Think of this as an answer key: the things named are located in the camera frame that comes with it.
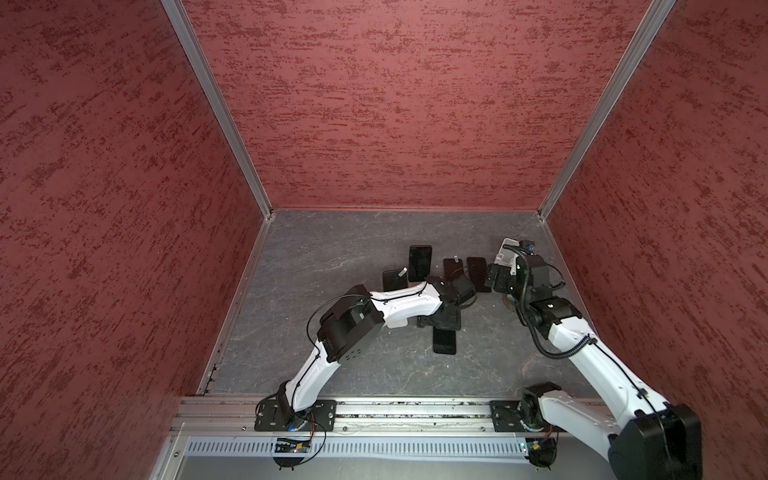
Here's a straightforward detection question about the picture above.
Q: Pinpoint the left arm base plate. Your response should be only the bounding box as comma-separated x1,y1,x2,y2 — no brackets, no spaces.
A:
254,398,338,433

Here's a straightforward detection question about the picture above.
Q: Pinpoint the aluminium frame rail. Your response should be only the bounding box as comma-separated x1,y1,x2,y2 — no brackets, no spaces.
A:
170,394,656,437

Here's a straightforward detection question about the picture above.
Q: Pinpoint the white slotted cable duct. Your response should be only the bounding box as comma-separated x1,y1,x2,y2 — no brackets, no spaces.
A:
184,436,528,463

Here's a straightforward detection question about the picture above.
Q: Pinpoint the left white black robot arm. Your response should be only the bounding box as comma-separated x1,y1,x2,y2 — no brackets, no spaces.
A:
277,276,476,423

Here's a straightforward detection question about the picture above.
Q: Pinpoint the black phone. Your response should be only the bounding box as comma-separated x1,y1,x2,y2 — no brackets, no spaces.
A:
408,245,433,283
382,267,409,292
467,257,492,293

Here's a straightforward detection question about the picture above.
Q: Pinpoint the right corner aluminium post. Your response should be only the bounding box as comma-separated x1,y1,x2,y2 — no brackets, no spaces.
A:
538,0,676,222

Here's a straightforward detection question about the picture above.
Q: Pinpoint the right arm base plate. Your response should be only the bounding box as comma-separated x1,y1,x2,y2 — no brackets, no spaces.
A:
489,397,564,434

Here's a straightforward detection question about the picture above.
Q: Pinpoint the purple case phone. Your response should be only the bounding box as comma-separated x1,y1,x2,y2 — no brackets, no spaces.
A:
432,327,457,356

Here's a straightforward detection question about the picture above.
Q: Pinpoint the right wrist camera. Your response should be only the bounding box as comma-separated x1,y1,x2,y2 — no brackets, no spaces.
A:
518,240,536,255

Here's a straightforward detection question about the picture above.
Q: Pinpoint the corner aluminium post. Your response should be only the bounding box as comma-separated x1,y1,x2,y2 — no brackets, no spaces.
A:
161,0,273,221
538,0,676,222

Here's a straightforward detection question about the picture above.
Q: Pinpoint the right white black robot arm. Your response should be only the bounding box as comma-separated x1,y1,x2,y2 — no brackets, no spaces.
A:
485,240,703,479

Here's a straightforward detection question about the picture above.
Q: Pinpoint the silver edged phone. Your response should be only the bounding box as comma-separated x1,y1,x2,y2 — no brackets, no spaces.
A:
443,256,464,282

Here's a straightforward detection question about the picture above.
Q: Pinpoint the left corner aluminium post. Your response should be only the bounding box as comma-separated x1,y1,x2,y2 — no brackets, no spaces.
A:
161,0,273,221

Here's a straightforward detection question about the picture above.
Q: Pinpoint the white phone stand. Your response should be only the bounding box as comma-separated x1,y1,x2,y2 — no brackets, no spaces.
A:
494,238,520,268

